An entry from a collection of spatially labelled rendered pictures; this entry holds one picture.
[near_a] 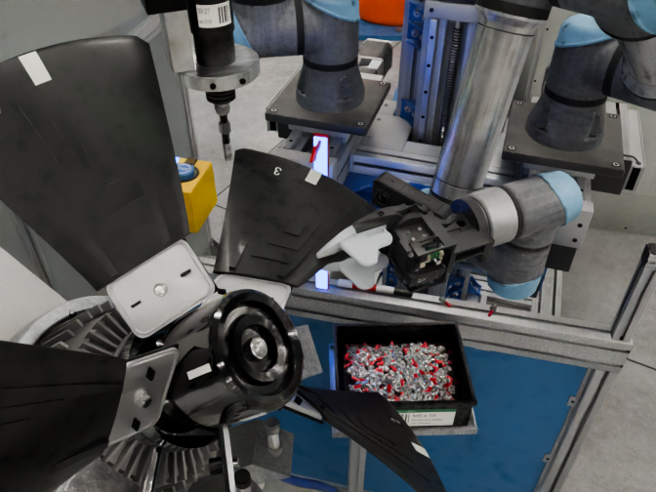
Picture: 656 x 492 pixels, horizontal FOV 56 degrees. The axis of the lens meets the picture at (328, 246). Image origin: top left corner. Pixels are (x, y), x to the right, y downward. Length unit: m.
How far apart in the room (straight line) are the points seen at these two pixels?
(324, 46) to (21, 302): 0.77
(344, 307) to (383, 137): 0.45
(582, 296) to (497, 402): 1.25
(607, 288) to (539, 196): 1.79
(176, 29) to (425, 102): 0.94
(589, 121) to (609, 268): 1.48
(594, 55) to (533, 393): 0.64
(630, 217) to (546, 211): 2.00
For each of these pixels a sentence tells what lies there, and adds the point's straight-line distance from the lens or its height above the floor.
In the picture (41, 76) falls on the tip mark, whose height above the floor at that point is 1.41.
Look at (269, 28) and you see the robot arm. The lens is 1.26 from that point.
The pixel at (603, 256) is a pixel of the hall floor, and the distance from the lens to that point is 2.75.
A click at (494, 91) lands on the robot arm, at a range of 0.88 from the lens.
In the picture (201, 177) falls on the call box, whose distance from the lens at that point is 1.09.
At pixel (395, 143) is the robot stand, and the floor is 0.95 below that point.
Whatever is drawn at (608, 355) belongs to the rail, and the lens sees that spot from 1.21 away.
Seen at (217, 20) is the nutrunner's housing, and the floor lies 1.50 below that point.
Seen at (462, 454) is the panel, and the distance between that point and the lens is 1.52.
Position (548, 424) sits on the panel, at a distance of 1.40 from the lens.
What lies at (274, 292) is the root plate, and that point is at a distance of 0.70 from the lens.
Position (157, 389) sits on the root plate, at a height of 1.22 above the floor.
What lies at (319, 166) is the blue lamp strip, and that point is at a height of 1.14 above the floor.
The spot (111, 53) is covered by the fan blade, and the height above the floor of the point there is 1.42.
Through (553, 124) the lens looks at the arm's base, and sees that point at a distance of 1.27.
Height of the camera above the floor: 1.68
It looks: 41 degrees down
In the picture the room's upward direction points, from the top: straight up
